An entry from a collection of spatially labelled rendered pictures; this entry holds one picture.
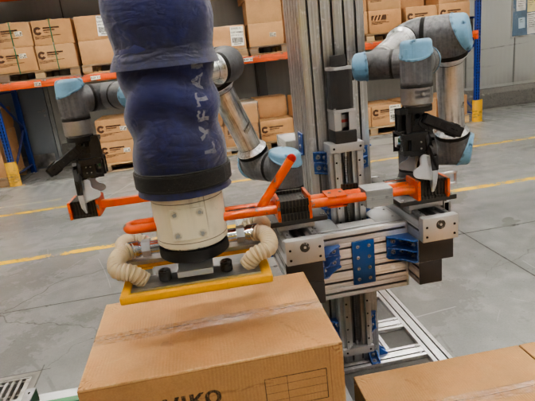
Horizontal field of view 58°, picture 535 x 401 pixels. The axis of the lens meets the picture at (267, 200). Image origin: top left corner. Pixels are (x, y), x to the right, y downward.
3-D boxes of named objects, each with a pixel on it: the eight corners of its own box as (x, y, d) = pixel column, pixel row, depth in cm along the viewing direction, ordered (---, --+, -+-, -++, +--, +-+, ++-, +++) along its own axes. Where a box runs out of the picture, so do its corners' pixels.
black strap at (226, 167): (129, 200, 103) (126, 182, 101) (141, 176, 125) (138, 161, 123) (235, 186, 105) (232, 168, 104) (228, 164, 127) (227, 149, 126)
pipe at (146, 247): (118, 287, 106) (113, 263, 105) (133, 246, 130) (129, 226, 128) (271, 264, 110) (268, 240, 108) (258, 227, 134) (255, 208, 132)
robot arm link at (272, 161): (289, 191, 170) (285, 153, 166) (262, 186, 179) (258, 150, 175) (310, 182, 178) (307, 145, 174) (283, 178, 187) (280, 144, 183)
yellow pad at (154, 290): (120, 306, 105) (115, 286, 104) (126, 286, 115) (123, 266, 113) (274, 282, 109) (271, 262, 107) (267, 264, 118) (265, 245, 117)
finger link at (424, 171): (413, 194, 119) (407, 157, 120) (436, 191, 119) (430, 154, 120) (419, 192, 116) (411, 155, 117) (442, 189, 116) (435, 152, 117)
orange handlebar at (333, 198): (76, 247, 112) (72, 231, 111) (101, 208, 141) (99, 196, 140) (454, 192, 121) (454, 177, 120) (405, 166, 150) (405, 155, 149)
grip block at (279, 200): (279, 224, 115) (276, 200, 114) (273, 212, 125) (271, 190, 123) (314, 219, 116) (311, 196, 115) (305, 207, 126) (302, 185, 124)
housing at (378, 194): (367, 208, 119) (365, 191, 118) (358, 201, 126) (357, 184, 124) (394, 204, 120) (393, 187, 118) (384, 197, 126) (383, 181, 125)
